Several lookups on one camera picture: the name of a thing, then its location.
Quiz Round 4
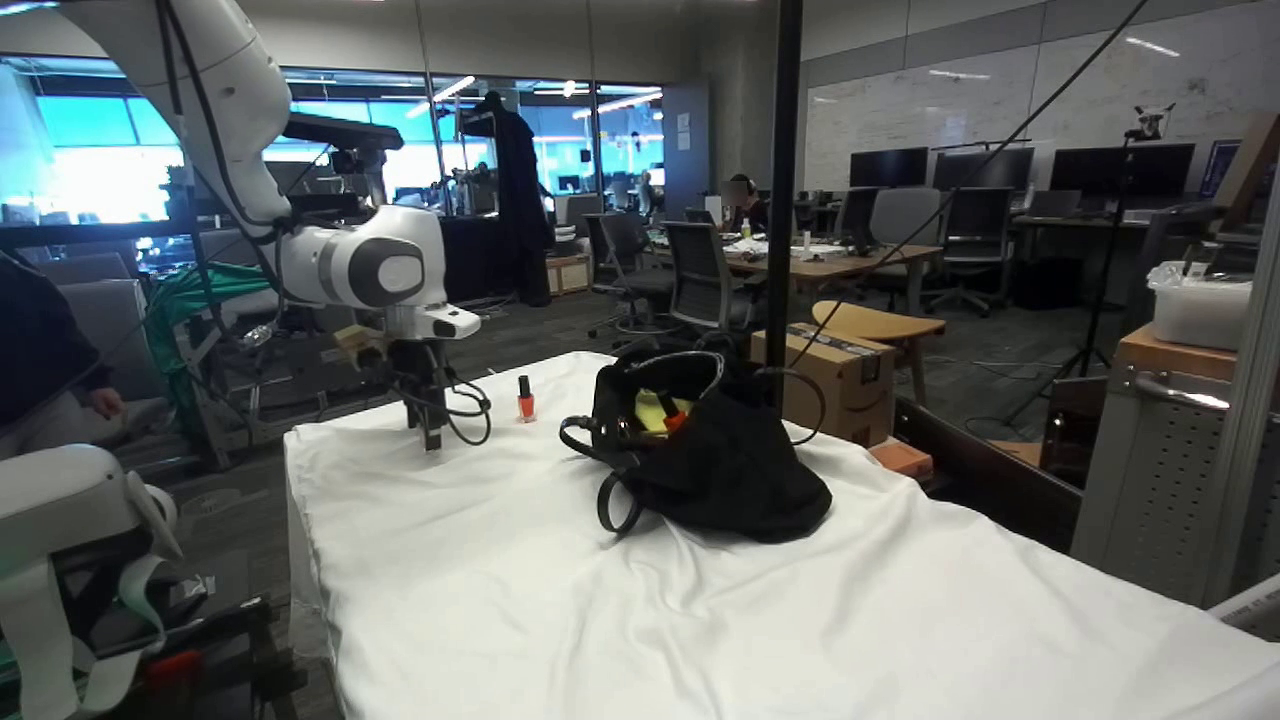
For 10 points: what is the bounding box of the white plastic bin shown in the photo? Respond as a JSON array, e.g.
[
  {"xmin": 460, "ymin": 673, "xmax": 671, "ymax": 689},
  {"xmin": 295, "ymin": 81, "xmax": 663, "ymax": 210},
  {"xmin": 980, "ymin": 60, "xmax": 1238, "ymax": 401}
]
[{"xmin": 1148, "ymin": 261, "xmax": 1251, "ymax": 349}]

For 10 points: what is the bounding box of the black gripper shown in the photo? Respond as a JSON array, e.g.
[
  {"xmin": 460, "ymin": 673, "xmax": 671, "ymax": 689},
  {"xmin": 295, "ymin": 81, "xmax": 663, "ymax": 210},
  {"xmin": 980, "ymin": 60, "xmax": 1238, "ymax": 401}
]
[{"xmin": 393, "ymin": 341, "xmax": 447, "ymax": 452}]

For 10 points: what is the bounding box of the black vertical pole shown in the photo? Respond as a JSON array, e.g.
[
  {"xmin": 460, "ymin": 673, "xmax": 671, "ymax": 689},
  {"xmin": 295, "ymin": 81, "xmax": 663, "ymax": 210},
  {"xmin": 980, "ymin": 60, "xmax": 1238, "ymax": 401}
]
[{"xmin": 764, "ymin": 0, "xmax": 802, "ymax": 411}]

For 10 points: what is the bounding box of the black handbag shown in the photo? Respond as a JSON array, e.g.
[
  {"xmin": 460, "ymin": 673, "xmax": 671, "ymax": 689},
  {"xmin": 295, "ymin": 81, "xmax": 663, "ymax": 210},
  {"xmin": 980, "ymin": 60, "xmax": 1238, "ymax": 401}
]
[{"xmin": 558, "ymin": 349, "xmax": 833, "ymax": 543}]

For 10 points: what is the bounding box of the yellow wrist camera mount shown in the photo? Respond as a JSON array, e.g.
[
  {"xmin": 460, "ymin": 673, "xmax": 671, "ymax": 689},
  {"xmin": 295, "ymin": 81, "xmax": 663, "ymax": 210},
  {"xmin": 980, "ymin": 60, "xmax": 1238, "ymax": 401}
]
[{"xmin": 332, "ymin": 325, "xmax": 389, "ymax": 371}]

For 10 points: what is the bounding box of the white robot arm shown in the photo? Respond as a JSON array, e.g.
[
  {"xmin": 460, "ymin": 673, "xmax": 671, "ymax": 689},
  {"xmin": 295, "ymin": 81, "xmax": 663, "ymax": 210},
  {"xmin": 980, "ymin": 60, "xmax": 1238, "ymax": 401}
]
[{"xmin": 54, "ymin": 0, "xmax": 478, "ymax": 452}]

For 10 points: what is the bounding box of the orange nail polish bottle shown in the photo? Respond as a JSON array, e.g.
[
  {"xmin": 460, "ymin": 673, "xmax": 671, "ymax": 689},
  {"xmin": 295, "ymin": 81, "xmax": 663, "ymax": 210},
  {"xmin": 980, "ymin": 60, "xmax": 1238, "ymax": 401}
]
[
  {"xmin": 663, "ymin": 407, "xmax": 688, "ymax": 435},
  {"xmin": 514, "ymin": 377, "xmax": 537, "ymax": 423}
]

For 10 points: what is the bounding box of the cardboard box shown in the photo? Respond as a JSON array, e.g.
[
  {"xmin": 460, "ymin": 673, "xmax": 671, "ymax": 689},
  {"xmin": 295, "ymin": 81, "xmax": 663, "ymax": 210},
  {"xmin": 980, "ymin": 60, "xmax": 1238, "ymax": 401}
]
[{"xmin": 782, "ymin": 325, "xmax": 897, "ymax": 449}]

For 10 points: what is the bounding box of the white tablecloth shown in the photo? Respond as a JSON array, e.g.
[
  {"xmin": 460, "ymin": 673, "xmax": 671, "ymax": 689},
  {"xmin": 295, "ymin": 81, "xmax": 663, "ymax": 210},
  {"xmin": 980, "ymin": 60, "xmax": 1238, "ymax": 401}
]
[{"xmin": 283, "ymin": 353, "xmax": 1280, "ymax": 720}]

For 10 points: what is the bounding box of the yellow-green cloth in bag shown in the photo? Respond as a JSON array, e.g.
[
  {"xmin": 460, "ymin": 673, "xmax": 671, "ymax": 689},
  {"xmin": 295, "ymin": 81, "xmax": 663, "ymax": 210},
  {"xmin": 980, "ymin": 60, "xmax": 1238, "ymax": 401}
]
[{"xmin": 635, "ymin": 387, "xmax": 666, "ymax": 435}]

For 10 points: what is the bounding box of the grey metal cabinet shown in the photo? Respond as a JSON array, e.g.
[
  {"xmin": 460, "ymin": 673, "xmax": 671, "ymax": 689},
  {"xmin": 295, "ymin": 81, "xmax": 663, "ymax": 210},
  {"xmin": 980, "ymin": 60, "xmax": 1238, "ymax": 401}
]
[{"xmin": 1070, "ymin": 328, "xmax": 1280, "ymax": 608}]

